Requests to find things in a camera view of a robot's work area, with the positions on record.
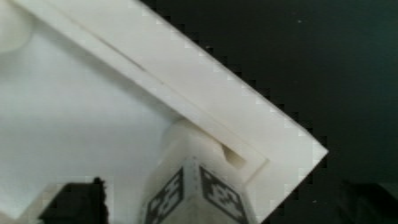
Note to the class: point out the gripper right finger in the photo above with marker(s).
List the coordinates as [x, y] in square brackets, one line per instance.
[368, 203]

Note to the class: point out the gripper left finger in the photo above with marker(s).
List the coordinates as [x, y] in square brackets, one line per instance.
[77, 206]

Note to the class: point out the white table leg with tag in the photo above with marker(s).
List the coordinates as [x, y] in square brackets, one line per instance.
[194, 189]

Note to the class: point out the white square table top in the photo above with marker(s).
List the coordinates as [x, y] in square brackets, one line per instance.
[107, 78]

